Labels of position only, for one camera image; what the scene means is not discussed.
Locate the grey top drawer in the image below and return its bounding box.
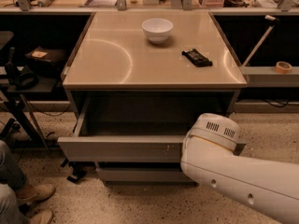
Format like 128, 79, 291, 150
58, 93, 239, 163

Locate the grey drawer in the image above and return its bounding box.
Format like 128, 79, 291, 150
96, 168, 193, 183
58, 93, 239, 163

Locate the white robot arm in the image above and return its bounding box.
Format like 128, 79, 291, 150
180, 113, 299, 224

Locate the grey drawer cabinet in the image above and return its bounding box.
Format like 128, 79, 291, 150
63, 9, 247, 171

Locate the grey bottom drawer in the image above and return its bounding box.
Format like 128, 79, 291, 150
96, 168, 193, 183

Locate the black snack bar packet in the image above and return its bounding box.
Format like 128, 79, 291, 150
181, 49, 212, 67

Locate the white ceramic bowl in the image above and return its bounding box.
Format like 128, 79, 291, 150
142, 18, 173, 44

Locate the black box with label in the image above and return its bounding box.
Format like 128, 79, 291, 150
25, 47, 68, 77

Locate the black headset on stand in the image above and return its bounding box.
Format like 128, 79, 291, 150
5, 47, 38, 90

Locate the masking tape roll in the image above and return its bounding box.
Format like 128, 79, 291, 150
275, 62, 292, 74

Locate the blue jeans leg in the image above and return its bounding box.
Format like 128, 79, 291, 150
0, 141, 30, 224

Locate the black strap bag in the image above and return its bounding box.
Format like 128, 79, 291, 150
61, 158, 94, 184

